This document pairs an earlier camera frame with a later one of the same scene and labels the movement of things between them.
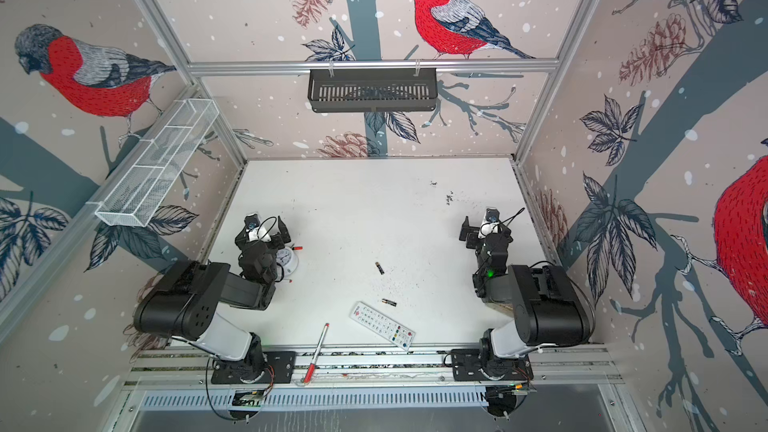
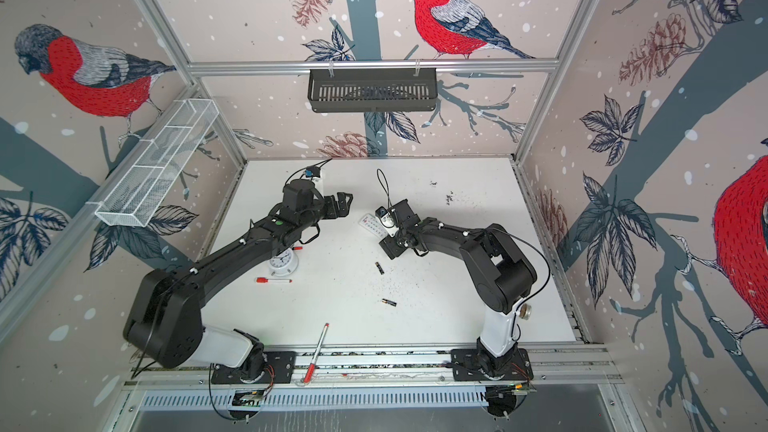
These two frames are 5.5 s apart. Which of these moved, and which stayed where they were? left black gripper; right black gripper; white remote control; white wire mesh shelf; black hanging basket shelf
Moved: white remote control; left black gripper; right black gripper
Stayed: white wire mesh shelf; black hanging basket shelf
